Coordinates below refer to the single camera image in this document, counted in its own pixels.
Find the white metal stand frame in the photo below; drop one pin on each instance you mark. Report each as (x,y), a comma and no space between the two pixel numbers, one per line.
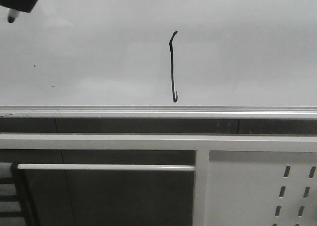
(203,145)

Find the white horizontal metal bar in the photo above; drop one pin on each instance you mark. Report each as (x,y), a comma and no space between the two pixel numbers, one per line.
(108,167)

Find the white whiteboard marker pen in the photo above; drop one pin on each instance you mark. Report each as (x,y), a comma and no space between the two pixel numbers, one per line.
(12,15)

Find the white whiteboard with aluminium frame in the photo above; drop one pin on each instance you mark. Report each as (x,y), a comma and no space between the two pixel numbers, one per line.
(160,58)

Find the white perforated metal panel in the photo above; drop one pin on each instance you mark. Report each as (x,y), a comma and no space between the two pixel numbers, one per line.
(261,189)

